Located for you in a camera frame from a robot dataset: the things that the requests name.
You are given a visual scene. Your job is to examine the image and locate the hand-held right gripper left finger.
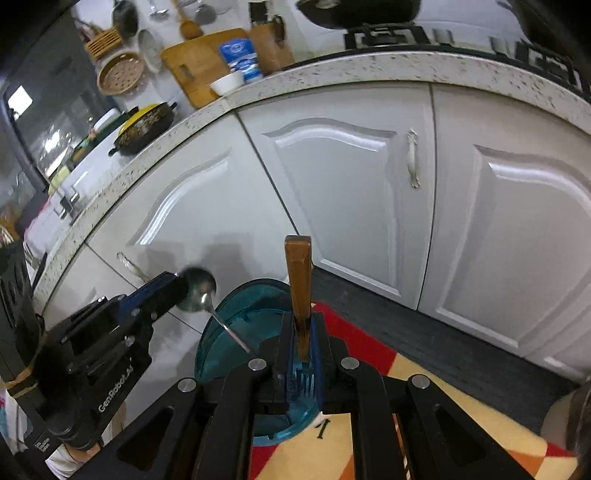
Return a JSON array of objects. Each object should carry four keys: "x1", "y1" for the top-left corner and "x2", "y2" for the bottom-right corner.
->
[{"x1": 46, "y1": 312, "x2": 297, "y2": 480}]

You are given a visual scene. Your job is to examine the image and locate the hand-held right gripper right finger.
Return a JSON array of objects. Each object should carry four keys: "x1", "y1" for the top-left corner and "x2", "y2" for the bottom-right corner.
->
[{"x1": 309, "y1": 312, "x2": 536, "y2": 480}]

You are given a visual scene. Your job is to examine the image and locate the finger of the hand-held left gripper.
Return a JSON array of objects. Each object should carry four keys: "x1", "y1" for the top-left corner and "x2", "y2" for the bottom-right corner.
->
[{"x1": 112, "y1": 271, "x2": 191, "y2": 334}]

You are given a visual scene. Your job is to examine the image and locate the metal spoon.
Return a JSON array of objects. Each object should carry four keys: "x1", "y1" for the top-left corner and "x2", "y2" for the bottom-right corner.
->
[{"x1": 178, "y1": 266, "x2": 253, "y2": 355}]

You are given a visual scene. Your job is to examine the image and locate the teal glass jar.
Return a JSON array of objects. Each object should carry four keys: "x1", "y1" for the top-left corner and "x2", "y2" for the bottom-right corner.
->
[{"x1": 194, "y1": 279, "x2": 325, "y2": 446}]

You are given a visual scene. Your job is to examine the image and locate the wooden-handled fork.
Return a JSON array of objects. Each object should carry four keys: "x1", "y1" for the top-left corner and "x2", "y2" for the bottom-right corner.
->
[{"x1": 284, "y1": 234, "x2": 317, "y2": 393}]

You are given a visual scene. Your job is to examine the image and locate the white cabinet door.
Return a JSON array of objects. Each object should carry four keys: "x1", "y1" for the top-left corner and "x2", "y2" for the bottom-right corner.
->
[
  {"x1": 85, "y1": 111, "x2": 303, "y2": 326},
  {"x1": 418, "y1": 84, "x2": 591, "y2": 384},
  {"x1": 44, "y1": 240, "x2": 206, "y2": 416},
  {"x1": 235, "y1": 82, "x2": 437, "y2": 311}
]

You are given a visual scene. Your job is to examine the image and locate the colourful patterned mat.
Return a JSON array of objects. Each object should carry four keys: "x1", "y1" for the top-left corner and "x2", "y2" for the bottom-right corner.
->
[{"x1": 248, "y1": 302, "x2": 583, "y2": 480}]

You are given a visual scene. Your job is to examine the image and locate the yellow-lidded black casserole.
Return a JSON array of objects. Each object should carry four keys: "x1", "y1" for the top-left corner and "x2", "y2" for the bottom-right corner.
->
[{"x1": 108, "y1": 102, "x2": 179, "y2": 156}]

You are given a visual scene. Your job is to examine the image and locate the green and white container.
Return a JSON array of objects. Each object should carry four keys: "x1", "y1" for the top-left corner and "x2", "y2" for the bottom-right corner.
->
[{"x1": 69, "y1": 108, "x2": 124, "y2": 162}]

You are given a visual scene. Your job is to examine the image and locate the small white bowl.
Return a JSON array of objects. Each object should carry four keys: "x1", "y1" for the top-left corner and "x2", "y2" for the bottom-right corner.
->
[{"x1": 209, "y1": 71, "x2": 246, "y2": 97}]

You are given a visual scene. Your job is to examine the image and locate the bamboo steamer basket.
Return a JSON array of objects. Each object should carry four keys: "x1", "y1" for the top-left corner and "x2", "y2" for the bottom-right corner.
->
[{"x1": 95, "y1": 51, "x2": 147, "y2": 97}]

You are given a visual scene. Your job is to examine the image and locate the wooden cutting board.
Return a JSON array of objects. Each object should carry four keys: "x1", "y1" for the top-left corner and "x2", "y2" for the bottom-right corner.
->
[{"x1": 160, "y1": 28, "x2": 251, "y2": 110}]

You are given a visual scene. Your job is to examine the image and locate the metal steamer plate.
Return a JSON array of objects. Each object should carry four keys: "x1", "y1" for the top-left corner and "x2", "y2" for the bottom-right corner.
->
[{"x1": 137, "y1": 29, "x2": 163, "y2": 73}]

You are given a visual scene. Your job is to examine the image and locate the blue and white bag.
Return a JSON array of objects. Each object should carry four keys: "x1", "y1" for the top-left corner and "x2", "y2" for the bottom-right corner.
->
[{"x1": 218, "y1": 39, "x2": 264, "y2": 85}]

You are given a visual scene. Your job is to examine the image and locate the wooden rack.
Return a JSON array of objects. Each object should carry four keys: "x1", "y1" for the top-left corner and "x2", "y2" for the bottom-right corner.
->
[{"x1": 83, "y1": 27, "x2": 125, "y2": 61}]

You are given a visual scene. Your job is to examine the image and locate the wooden spatula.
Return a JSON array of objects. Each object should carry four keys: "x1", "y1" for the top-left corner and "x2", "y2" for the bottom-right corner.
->
[{"x1": 172, "y1": 0, "x2": 204, "y2": 40}]

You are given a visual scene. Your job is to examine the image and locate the wooden knife block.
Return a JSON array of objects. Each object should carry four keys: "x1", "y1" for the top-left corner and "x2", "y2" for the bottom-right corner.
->
[{"x1": 249, "y1": 16, "x2": 296, "y2": 77}]

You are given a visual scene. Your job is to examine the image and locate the black hanging pan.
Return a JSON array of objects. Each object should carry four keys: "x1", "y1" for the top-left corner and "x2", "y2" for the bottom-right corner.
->
[{"x1": 112, "y1": 0, "x2": 140, "y2": 40}]

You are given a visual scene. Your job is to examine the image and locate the black burner grate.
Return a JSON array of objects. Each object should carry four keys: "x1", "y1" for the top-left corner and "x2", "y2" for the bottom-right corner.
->
[
  {"x1": 344, "y1": 25, "x2": 456, "y2": 51},
  {"x1": 489, "y1": 37, "x2": 588, "y2": 89}
]

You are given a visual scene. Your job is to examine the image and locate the black glass cooktop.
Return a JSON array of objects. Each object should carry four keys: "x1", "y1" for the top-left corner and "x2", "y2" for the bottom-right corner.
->
[{"x1": 281, "y1": 44, "x2": 591, "y2": 100}]

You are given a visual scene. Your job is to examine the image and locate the black wok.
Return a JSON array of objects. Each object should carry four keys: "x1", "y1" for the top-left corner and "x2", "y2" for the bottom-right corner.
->
[{"x1": 295, "y1": 0, "x2": 424, "y2": 31}]

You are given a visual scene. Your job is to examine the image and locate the metal cabinet handle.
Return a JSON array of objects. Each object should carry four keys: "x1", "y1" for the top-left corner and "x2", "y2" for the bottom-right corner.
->
[
  {"x1": 405, "y1": 129, "x2": 422, "y2": 190},
  {"x1": 116, "y1": 252, "x2": 151, "y2": 283}
]

